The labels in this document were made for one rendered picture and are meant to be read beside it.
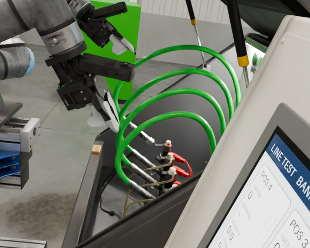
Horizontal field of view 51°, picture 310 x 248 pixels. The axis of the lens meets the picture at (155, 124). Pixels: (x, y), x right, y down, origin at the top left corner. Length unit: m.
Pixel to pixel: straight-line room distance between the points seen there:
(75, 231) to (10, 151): 0.57
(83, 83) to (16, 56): 0.74
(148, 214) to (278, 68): 0.39
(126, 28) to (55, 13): 3.61
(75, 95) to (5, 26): 0.18
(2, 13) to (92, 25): 0.51
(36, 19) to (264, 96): 0.42
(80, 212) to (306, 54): 0.73
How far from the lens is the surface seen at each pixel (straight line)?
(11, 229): 2.39
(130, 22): 4.23
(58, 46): 0.65
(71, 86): 0.68
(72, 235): 0.90
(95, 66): 0.67
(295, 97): 0.45
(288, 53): 0.51
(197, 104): 1.30
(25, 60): 1.41
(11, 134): 1.35
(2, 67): 1.35
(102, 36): 1.10
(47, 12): 0.64
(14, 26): 0.66
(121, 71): 0.66
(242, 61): 0.61
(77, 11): 1.12
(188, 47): 0.91
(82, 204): 1.00
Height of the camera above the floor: 1.56
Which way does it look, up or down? 23 degrees down
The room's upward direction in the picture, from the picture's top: 8 degrees clockwise
